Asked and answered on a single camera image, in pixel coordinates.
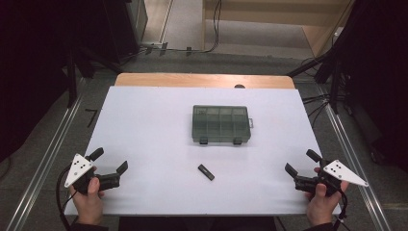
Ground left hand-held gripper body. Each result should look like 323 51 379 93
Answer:
64 153 121 195

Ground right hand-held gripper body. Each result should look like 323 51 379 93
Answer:
293 159 370 197

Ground transparent grey compartment box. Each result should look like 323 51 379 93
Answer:
191 104 255 146

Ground black usb stick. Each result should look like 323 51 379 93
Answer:
197 164 216 182

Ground person's left hand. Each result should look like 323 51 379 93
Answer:
68 176 106 226

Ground person's right hand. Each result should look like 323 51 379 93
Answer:
304 167 350 227

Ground white board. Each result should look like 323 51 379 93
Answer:
64 86 342 217

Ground black metal stand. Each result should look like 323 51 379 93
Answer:
62 44 124 109
287 47 345 115

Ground wooden table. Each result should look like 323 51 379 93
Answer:
114 72 296 90

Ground dark cabinet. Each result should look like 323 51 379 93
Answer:
102 0 149 64

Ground light wooden furniture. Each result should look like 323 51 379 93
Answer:
201 0 355 60

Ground metal floor rail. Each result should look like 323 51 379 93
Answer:
316 84 393 231
5 92 85 231

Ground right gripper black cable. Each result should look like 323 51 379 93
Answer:
332 188 350 231

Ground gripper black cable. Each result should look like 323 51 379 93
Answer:
55 165 79 231
332 188 350 231

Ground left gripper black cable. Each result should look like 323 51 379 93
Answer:
55 165 79 231

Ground black floor cables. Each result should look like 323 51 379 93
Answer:
301 92 335 126

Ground black hanging cables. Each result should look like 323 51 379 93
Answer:
184 0 223 54

